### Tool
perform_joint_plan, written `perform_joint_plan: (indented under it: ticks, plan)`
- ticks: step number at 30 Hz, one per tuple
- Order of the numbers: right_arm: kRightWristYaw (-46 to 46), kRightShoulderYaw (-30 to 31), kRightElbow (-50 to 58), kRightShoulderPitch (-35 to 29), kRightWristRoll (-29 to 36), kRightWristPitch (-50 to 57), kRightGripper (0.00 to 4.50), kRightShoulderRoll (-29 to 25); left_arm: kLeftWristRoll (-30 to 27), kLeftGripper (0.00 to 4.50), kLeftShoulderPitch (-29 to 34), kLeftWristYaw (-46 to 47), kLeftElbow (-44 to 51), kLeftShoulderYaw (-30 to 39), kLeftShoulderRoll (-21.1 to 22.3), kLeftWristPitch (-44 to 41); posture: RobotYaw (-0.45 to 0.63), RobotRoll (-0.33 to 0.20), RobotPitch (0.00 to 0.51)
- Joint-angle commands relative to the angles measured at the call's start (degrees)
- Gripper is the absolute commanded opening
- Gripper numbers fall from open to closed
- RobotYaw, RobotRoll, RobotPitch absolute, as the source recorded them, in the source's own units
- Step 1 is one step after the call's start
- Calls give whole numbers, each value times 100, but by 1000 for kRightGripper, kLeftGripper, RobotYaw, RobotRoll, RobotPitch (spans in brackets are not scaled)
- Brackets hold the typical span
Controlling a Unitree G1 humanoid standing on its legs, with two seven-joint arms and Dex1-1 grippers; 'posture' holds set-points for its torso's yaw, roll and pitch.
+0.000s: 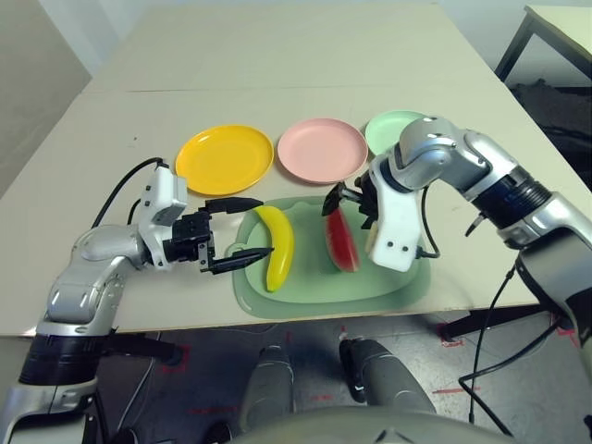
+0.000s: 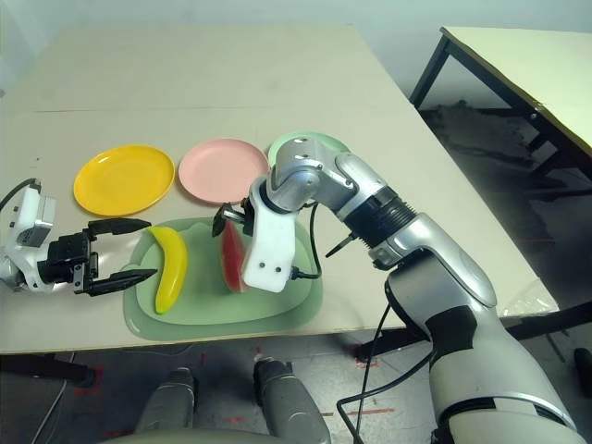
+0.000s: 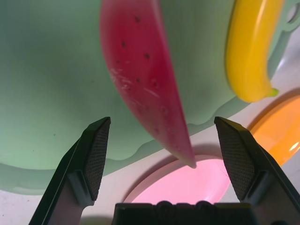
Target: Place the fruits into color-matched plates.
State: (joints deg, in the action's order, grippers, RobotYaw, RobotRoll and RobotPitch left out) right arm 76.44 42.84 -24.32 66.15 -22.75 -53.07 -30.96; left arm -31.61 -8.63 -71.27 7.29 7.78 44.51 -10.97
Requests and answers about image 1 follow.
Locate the red floor tape corner mark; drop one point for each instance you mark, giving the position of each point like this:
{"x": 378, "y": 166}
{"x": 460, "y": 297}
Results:
{"x": 451, "y": 343}

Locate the grey robot leg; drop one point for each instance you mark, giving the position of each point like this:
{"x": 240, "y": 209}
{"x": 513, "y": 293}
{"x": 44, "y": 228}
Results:
{"x": 384, "y": 374}
{"x": 268, "y": 384}

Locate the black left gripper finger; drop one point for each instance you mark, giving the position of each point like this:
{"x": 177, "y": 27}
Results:
{"x": 238, "y": 261}
{"x": 233, "y": 205}

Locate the yellow plastic plate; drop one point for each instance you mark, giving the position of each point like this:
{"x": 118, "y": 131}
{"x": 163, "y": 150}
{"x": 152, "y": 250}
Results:
{"x": 226, "y": 157}

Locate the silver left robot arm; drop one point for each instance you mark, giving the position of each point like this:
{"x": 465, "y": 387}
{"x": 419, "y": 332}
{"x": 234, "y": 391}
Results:
{"x": 78, "y": 287}

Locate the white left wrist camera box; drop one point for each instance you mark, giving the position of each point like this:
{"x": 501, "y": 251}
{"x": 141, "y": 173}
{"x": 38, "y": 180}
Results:
{"x": 162, "y": 199}

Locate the grey robot right leg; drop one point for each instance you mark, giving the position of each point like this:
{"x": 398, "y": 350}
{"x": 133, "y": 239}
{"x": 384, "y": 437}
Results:
{"x": 384, "y": 374}

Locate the black table base bar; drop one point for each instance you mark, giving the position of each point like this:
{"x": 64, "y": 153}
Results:
{"x": 139, "y": 348}
{"x": 490, "y": 321}

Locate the pink plastic plate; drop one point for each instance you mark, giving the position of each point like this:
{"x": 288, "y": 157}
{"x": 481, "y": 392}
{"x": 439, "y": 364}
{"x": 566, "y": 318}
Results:
{"x": 319, "y": 150}

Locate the grey robot torso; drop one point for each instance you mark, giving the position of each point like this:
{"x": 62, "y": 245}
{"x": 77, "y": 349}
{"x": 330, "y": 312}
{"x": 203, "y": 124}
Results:
{"x": 370, "y": 427}

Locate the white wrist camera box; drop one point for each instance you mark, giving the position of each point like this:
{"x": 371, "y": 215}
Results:
{"x": 162, "y": 199}
{"x": 393, "y": 222}

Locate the grey robot left leg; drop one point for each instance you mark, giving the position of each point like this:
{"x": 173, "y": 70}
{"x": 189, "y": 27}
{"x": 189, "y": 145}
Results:
{"x": 268, "y": 384}

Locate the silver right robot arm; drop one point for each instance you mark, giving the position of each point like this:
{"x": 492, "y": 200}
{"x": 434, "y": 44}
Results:
{"x": 509, "y": 185}

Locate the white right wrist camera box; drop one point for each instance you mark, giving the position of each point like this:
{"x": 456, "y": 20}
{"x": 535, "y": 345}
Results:
{"x": 393, "y": 222}

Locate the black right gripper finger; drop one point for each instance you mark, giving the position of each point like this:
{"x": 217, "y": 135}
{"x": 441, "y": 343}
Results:
{"x": 334, "y": 201}
{"x": 368, "y": 219}

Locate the mint green plastic plate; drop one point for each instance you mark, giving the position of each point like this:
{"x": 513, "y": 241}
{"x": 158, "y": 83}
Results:
{"x": 384, "y": 129}

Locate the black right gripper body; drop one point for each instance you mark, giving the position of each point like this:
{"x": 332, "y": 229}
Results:
{"x": 369, "y": 194}

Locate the red floor tape strip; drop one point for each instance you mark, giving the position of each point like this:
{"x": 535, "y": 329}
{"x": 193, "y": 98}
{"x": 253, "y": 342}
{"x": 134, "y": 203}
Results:
{"x": 455, "y": 390}

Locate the red toy watermelon slice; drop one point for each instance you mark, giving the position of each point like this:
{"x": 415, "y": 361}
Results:
{"x": 342, "y": 245}

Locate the yellow toy banana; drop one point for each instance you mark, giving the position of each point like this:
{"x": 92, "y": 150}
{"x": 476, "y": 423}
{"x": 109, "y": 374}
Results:
{"x": 282, "y": 250}

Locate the beige side table black legs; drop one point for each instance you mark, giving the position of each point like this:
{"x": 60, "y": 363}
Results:
{"x": 564, "y": 32}

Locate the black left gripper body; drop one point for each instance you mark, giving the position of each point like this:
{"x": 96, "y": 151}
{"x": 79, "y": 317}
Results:
{"x": 189, "y": 238}

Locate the green cutting board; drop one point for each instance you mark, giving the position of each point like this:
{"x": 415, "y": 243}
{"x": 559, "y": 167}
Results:
{"x": 314, "y": 287}

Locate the black fabric heap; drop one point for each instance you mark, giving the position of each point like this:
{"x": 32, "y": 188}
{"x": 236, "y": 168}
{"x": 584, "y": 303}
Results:
{"x": 555, "y": 115}

